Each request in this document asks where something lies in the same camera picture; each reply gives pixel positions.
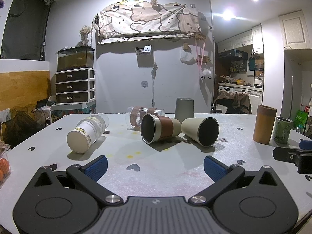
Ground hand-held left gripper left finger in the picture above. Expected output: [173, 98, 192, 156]
[31, 155, 124, 207]

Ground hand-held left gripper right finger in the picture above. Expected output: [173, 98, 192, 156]
[188, 155, 281, 205]

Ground cream cup dark inside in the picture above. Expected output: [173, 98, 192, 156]
[181, 117, 219, 147]

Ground steel cup brown sleeve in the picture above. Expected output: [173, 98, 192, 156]
[140, 113, 181, 144]

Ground clear glass cup brown sleeve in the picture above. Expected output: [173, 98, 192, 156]
[125, 106, 166, 130]

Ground grey cup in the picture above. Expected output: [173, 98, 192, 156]
[174, 97, 194, 123]

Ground green tin can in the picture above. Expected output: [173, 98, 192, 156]
[271, 116, 293, 144]

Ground green plastic bag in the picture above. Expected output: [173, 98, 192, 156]
[295, 109, 309, 128]

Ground brown cardboard tube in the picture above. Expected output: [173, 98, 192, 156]
[253, 105, 277, 144]

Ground white lidded jar lying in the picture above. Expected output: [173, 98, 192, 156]
[67, 113, 110, 154]

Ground white washing machine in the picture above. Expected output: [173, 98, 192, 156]
[218, 85, 264, 114]

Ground chair draped with clothes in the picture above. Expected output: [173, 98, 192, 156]
[214, 89, 252, 115]

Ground white plastic drawer unit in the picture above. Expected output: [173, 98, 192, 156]
[55, 68, 96, 104]

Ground dark cloth pile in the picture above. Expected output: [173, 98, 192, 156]
[0, 99, 52, 147]

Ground clear plastic box orange contents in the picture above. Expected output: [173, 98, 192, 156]
[0, 144, 12, 189]

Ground glass fish tank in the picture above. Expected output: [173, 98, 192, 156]
[57, 45, 95, 70]

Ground pink ribbon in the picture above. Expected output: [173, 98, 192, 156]
[195, 38, 206, 74]

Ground white tall cabinet door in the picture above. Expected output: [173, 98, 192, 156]
[278, 9, 308, 51]

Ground white hanging bag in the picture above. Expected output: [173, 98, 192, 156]
[180, 48, 196, 63]

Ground white upper kitchen cabinets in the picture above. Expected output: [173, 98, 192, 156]
[217, 24, 265, 54]

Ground dried flowers in vase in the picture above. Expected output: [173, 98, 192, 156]
[79, 25, 93, 46]

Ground printed blanket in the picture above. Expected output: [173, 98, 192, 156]
[94, 2, 202, 45]

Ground dark window curtain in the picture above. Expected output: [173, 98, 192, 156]
[1, 0, 53, 60]

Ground white wall socket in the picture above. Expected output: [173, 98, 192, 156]
[0, 108, 12, 123]

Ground small wall holder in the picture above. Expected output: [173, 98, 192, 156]
[135, 45, 153, 54]

